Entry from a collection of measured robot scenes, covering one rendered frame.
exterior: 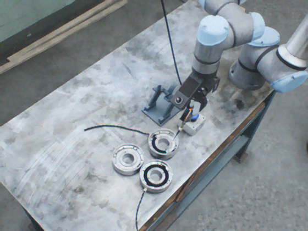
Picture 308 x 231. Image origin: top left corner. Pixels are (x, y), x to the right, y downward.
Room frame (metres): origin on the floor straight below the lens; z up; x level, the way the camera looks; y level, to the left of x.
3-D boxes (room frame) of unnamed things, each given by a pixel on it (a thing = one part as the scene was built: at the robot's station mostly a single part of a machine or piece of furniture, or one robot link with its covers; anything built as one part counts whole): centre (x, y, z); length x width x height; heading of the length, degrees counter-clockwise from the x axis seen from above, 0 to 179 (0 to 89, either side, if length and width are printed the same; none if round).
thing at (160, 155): (0.64, -0.04, 0.82); 0.10 x 0.10 x 0.04
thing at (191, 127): (0.75, -0.14, 0.82); 0.08 x 0.07 x 0.05; 142
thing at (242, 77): (1.02, -0.36, 0.85); 0.15 x 0.15 x 0.10
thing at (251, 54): (1.01, -0.37, 0.97); 0.13 x 0.12 x 0.14; 31
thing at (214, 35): (0.73, -0.13, 1.23); 0.09 x 0.08 x 0.11; 121
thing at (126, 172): (0.57, 0.07, 0.82); 0.10 x 0.10 x 0.04
